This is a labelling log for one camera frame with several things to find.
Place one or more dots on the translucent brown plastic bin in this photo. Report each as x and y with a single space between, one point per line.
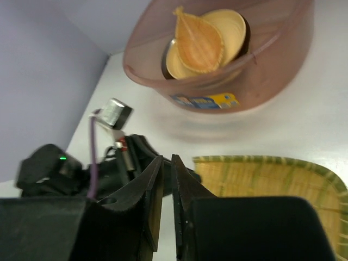
266 43

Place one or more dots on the rectangular woven bamboo tray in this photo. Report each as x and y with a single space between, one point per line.
229 176

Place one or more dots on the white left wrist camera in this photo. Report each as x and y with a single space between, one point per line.
114 114

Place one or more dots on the dark rimmed beige plate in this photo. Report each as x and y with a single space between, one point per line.
246 38

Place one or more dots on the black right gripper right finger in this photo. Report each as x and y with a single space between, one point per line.
209 227

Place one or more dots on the round yellow plastic plate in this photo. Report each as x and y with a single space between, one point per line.
231 40

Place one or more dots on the leaf shaped yellow dish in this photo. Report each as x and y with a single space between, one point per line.
200 44

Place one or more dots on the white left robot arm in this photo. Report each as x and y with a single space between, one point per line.
131 166

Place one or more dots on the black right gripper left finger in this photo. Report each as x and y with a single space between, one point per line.
127 226

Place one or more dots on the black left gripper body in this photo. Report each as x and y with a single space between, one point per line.
112 171

